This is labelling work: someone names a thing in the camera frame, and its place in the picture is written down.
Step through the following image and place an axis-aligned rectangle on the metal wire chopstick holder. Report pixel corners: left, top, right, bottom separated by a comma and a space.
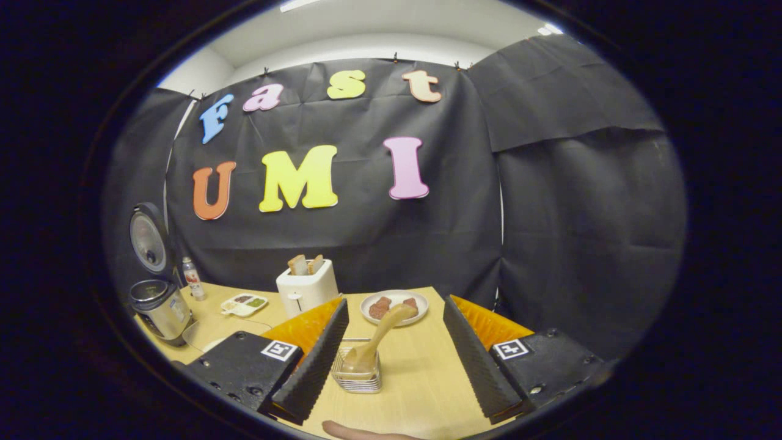
332, 338, 383, 394

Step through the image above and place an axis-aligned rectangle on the wooden spoon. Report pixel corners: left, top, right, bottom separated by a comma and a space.
343, 304, 417, 373

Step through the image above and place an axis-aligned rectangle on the white round plate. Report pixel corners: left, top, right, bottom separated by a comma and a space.
360, 290, 429, 326

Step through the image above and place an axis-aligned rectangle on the black backdrop cloth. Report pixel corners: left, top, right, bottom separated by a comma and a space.
103, 34, 688, 361

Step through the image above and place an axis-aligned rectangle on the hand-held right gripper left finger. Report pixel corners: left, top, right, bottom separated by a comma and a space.
183, 298, 350, 425

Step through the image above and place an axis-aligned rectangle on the white divided condiment dish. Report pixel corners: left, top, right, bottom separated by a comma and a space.
221, 293, 268, 317

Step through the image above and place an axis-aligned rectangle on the white toaster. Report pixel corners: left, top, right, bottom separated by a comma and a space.
276, 258, 340, 318

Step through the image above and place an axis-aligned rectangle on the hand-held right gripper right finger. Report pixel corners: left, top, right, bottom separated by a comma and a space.
443, 295, 605, 425

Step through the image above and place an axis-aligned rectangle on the grey rice cooker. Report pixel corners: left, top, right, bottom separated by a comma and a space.
128, 202, 196, 348

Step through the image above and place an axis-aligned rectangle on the small clear bottle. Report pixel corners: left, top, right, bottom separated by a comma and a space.
182, 257, 207, 301

